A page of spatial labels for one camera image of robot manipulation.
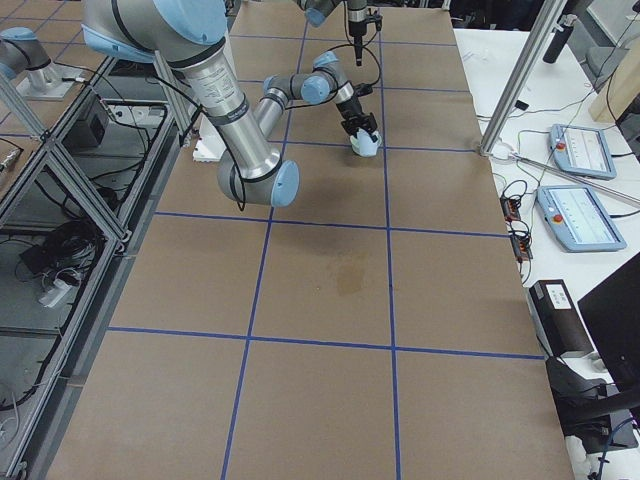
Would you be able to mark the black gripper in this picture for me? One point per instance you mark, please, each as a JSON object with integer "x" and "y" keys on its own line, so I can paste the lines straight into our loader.
{"x": 353, "y": 107}
{"x": 356, "y": 31}

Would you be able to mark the light blue plastic cup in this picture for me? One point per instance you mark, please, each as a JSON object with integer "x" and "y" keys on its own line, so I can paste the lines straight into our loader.
{"x": 363, "y": 146}

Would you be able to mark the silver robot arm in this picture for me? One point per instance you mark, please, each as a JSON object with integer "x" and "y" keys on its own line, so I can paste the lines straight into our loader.
{"x": 317, "y": 11}
{"x": 190, "y": 36}

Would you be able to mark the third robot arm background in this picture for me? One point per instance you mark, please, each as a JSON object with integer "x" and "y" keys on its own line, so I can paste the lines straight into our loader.
{"x": 23, "y": 53}

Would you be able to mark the black water bottle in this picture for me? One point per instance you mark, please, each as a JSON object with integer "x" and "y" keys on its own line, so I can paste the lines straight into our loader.
{"x": 560, "y": 38}

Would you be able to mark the small black square device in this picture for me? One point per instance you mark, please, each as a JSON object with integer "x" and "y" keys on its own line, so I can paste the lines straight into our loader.
{"x": 521, "y": 105}

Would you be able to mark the orange black adapter upper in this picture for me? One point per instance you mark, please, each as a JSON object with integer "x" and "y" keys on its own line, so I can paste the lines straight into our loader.
{"x": 510, "y": 209}

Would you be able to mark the orange black adapter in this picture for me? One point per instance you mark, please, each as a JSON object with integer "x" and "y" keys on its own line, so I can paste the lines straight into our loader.
{"x": 521, "y": 250}
{"x": 510, "y": 209}

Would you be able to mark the metal rod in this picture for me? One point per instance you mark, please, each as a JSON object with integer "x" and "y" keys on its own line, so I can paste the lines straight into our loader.
{"x": 576, "y": 178}

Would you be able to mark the orange black adapter lower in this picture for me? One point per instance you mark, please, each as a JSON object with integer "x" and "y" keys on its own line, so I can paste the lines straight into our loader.
{"x": 521, "y": 250}

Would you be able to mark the far teach pendant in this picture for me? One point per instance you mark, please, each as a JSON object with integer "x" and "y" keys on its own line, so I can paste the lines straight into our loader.
{"x": 581, "y": 151}

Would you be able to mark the teach pendant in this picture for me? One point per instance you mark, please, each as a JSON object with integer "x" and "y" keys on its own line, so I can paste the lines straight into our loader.
{"x": 581, "y": 151}
{"x": 578, "y": 220}

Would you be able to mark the near teach pendant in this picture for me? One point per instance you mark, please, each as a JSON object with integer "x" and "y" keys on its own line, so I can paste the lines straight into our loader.
{"x": 578, "y": 220}

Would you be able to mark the wooden board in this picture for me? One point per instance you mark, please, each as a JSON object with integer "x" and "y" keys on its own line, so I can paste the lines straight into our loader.
{"x": 619, "y": 90}

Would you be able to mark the black box with label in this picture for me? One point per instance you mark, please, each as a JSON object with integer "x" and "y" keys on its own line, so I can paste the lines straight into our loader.
{"x": 557, "y": 321}

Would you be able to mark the black monitor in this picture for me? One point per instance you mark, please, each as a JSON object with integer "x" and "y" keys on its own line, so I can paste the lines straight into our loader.
{"x": 611, "y": 314}

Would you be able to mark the white power strip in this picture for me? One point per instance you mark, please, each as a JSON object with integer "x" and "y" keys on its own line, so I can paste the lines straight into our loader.
{"x": 55, "y": 293}

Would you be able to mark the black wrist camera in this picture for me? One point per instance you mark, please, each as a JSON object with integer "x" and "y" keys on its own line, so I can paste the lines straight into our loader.
{"x": 374, "y": 17}

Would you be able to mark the white pedestal column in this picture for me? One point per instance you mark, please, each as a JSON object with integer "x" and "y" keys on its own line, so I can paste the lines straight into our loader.
{"x": 209, "y": 147}

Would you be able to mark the aluminium frame post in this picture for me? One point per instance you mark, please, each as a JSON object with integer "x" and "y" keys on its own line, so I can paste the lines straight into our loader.
{"x": 530, "y": 53}

